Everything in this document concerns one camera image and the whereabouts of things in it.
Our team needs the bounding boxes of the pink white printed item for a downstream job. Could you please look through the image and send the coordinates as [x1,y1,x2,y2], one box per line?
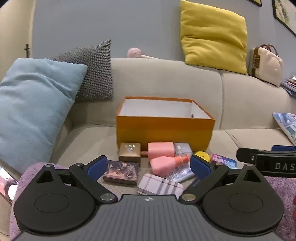
[0,165,19,205]

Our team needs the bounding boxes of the large framed picture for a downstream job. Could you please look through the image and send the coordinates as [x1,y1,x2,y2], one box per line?
[271,0,296,37]

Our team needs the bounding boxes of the pink pump bottle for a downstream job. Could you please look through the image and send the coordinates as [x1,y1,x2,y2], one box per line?
[150,155,190,176]

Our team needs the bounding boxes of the grey blue patterned box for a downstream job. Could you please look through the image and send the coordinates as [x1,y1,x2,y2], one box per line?
[173,142,193,161]

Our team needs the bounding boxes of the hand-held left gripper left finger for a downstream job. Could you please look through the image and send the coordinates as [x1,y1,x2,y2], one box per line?
[35,155,117,202]

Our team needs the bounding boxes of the pink colourful card box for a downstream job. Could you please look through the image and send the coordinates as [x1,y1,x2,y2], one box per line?
[210,153,238,169]

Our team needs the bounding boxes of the clear plastic packet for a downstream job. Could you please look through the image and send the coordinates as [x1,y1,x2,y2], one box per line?
[165,165,197,182]

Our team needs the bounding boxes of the pink plush toy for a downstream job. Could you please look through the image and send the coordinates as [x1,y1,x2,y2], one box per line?
[127,48,162,60]

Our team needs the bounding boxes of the small gold box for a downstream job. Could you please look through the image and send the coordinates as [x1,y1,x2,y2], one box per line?
[119,142,141,163]

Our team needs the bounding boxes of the blue patterned cushion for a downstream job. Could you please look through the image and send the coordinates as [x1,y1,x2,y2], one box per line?
[272,112,296,146]

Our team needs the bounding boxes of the yellow pillow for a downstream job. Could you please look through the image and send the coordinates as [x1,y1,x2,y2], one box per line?
[180,0,249,75]

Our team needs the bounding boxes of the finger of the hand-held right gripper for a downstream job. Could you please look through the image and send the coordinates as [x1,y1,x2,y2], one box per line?
[236,148,296,166]
[272,145,296,152]

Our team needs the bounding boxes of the stack of magazines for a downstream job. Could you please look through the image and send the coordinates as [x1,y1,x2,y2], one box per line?
[280,75,296,99]

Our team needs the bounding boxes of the cream mini suitcase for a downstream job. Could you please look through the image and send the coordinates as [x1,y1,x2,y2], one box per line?
[248,44,284,87]

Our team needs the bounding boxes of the houndstooth pillow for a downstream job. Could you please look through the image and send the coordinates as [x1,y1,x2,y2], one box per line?
[50,39,114,101]

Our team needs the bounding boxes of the light blue pillow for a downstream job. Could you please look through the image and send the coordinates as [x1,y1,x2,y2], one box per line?
[0,58,88,174]

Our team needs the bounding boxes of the beige sofa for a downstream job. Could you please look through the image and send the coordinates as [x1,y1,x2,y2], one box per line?
[0,57,296,241]

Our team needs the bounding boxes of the plaid hard case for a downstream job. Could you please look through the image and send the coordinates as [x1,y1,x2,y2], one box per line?
[137,173,185,196]

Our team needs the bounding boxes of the squat pink bottle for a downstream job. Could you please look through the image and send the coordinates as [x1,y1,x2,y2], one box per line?
[141,142,175,159]

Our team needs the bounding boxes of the yellow round container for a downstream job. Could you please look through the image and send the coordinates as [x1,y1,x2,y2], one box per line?
[194,151,211,163]

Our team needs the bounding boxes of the illustrated dark card box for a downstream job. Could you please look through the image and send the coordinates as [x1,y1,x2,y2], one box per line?
[102,160,140,185]

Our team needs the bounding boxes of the purple fluffy blanket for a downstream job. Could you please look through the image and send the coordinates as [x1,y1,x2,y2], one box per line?
[9,162,296,241]

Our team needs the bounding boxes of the orange cardboard box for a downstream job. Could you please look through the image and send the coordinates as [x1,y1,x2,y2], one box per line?
[116,96,215,152]

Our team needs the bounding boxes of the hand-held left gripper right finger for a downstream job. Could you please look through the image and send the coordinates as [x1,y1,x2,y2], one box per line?
[180,155,264,202]

